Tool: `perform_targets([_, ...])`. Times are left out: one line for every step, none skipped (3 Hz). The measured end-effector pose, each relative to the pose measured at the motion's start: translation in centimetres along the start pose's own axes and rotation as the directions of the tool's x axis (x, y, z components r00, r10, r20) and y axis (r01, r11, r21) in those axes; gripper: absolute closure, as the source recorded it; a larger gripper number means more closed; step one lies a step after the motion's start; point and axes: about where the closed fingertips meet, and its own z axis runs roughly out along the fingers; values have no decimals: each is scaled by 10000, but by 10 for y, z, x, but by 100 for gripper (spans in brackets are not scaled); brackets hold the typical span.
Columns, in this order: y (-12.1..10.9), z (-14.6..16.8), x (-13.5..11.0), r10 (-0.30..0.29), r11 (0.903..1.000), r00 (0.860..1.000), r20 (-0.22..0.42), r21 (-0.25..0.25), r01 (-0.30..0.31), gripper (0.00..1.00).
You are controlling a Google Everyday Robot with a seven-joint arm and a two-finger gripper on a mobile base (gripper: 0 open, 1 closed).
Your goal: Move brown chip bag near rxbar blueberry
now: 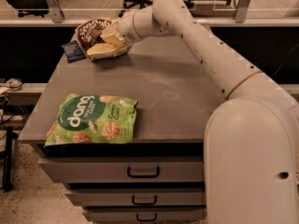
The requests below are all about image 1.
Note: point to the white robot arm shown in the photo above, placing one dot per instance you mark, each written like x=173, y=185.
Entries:
x=250, y=140

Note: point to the drawer black handle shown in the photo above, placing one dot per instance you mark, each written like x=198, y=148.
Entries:
x=145, y=217
x=143, y=173
x=151, y=200

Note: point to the bottom drawer black handle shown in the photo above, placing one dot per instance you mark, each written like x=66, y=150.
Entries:
x=145, y=217

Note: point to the brown sea salt chip bag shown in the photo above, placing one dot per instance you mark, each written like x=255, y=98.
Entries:
x=88, y=34

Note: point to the top drawer black handle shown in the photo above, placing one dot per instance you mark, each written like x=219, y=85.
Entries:
x=143, y=173

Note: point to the middle drawer black handle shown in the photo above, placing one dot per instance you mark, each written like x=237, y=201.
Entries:
x=151, y=200

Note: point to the blue rxbar blueberry bar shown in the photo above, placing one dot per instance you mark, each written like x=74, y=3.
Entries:
x=73, y=52

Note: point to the green dang chips bag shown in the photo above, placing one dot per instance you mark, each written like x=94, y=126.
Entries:
x=83, y=119

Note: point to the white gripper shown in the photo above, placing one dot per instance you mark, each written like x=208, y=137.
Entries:
x=125, y=29

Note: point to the black stand at left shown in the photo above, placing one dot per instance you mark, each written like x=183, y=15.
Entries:
x=6, y=156

